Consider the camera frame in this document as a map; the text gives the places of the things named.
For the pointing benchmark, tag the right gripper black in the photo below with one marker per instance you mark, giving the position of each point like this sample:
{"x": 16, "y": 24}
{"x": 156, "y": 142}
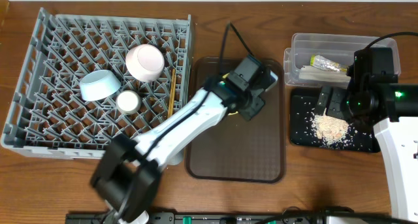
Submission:
{"x": 333, "y": 109}

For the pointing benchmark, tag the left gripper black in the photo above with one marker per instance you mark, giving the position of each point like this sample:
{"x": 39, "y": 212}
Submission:
{"x": 253, "y": 104}

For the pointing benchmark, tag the yellow plate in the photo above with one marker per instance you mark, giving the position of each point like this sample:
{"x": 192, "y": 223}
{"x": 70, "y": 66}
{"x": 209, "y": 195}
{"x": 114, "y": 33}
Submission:
{"x": 231, "y": 113}

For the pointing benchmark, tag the green snack wrapper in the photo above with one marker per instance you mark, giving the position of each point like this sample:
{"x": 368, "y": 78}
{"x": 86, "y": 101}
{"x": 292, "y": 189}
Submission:
{"x": 325, "y": 64}

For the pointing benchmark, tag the wooden chopstick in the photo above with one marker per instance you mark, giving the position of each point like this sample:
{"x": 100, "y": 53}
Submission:
{"x": 170, "y": 96}
{"x": 173, "y": 93}

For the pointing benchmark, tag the white bowl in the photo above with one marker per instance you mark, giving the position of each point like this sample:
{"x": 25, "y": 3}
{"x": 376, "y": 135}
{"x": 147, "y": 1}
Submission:
{"x": 145, "y": 63}

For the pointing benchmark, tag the white paper cup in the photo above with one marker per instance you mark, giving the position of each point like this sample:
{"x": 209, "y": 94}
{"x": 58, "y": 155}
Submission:
{"x": 128, "y": 102}

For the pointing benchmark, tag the light blue bowl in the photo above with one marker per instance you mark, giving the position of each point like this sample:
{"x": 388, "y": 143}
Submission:
{"x": 98, "y": 85}

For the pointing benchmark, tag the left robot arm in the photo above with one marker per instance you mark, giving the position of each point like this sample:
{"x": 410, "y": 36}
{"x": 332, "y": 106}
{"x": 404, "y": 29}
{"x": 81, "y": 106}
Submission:
{"x": 128, "y": 175}

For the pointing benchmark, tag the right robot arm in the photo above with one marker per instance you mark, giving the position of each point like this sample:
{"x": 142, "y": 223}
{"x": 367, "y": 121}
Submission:
{"x": 375, "y": 99}

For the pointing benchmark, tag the food scraps pile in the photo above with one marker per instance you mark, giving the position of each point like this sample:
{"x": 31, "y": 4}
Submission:
{"x": 328, "y": 129}

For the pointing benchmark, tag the black tray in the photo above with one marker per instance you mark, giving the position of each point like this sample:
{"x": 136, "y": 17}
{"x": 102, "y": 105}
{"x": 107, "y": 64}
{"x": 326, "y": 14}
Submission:
{"x": 303, "y": 132}

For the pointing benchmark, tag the brown serving tray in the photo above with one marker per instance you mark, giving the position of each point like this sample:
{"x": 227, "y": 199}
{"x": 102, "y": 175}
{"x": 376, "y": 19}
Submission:
{"x": 244, "y": 151}

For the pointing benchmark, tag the clear plastic bin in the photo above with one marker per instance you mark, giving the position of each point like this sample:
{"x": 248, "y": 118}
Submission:
{"x": 337, "y": 48}

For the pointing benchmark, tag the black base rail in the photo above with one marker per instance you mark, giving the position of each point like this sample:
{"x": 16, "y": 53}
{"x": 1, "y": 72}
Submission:
{"x": 289, "y": 216}

